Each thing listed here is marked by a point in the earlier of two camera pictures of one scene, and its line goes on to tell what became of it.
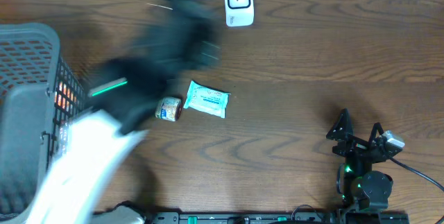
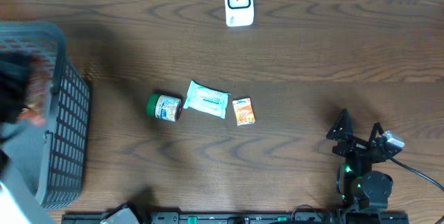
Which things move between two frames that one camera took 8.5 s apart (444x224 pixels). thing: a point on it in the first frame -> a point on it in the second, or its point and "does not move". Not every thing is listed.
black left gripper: x=200 y=44 -> x=12 y=87
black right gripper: x=352 y=146 does not move
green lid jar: x=168 y=108 does not move
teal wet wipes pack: x=207 y=99 does not move
